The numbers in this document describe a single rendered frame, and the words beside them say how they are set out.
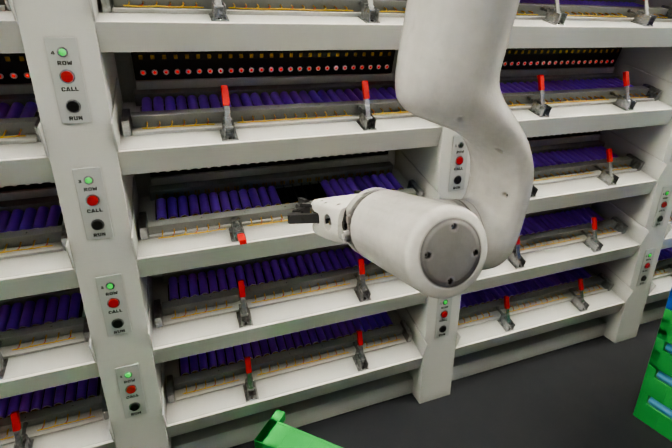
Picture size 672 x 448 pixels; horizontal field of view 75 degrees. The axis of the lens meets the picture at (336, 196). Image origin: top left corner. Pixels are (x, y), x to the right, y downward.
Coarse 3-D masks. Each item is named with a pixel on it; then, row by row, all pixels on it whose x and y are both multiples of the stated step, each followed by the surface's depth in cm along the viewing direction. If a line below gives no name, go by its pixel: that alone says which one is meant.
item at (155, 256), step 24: (264, 168) 97; (288, 168) 99; (312, 168) 101; (408, 168) 104; (432, 192) 95; (144, 216) 81; (144, 240) 80; (168, 240) 81; (192, 240) 81; (216, 240) 82; (264, 240) 84; (288, 240) 86; (312, 240) 88; (144, 264) 77; (168, 264) 79; (192, 264) 81; (216, 264) 83
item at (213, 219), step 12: (408, 192) 97; (288, 204) 89; (192, 216) 83; (204, 216) 84; (216, 216) 84; (228, 216) 84; (240, 216) 85; (252, 216) 86; (264, 216) 87; (276, 216) 88; (156, 228) 80; (168, 228) 81; (180, 228) 82; (192, 228) 83
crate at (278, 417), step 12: (276, 420) 85; (264, 432) 82; (276, 432) 82; (288, 432) 82; (300, 432) 82; (264, 444) 80; (276, 444) 80; (288, 444) 80; (300, 444) 80; (312, 444) 80; (324, 444) 80
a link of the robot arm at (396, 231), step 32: (384, 192) 47; (352, 224) 48; (384, 224) 41; (416, 224) 36; (448, 224) 37; (480, 224) 38; (384, 256) 40; (416, 256) 36; (448, 256) 37; (480, 256) 38; (416, 288) 37; (448, 288) 38
